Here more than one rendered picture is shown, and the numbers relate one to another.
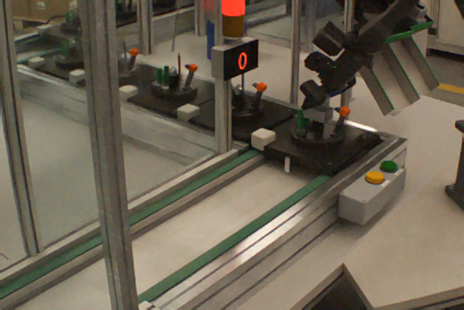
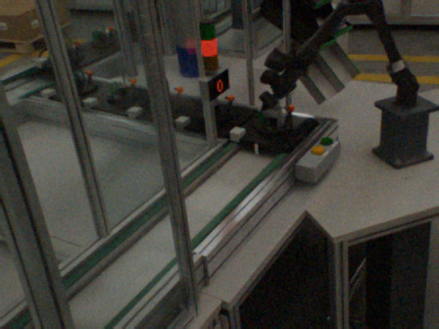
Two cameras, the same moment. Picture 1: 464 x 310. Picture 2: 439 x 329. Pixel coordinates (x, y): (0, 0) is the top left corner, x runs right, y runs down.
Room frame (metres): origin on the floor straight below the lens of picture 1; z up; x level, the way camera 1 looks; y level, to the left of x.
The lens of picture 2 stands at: (-0.37, 0.12, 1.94)
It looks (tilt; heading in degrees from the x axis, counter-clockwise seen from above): 30 degrees down; 357
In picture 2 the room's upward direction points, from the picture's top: 6 degrees counter-clockwise
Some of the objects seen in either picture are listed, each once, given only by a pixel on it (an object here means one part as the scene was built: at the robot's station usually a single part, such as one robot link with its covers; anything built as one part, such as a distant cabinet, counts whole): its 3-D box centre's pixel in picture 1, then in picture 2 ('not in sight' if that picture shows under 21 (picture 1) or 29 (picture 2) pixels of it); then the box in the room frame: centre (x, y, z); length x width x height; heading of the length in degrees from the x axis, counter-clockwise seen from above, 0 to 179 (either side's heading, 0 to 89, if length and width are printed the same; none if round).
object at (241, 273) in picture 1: (305, 222); (275, 186); (1.21, -0.16, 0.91); 0.89 x 0.06 x 0.11; 140
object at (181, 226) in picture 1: (234, 202); (226, 179); (1.31, -0.01, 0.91); 0.84 x 0.28 x 0.10; 140
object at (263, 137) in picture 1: (263, 139); (237, 134); (1.51, -0.08, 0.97); 0.05 x 0.05 x 0.04; 50
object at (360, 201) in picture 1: (373, 191); (317, 159); (1.32, -0.33, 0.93); 0.21 x 0.07 x 0.06; 140
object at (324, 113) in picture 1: (315, 104); (269, 105); (1.53, -0.21, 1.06); 0.08 x 0.04 x 0.07; 51
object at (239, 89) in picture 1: (238, 97); (215, 107); (1.69, -0.02, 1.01); 0.24 x 0.24 x 0.13; 50
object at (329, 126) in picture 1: (317, 133); (273, 125); (1.52, -0.21, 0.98); 0.14 x 0.14 x 0.02
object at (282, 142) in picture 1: (316, 141); (273, 130); (1.52, -0.21, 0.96); 0.24 x 0.24 x 0.02; 50
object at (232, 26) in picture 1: (233, 23); (211, 61); (1.45, 0.00, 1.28); 0.05 x 0.05 x 0.05
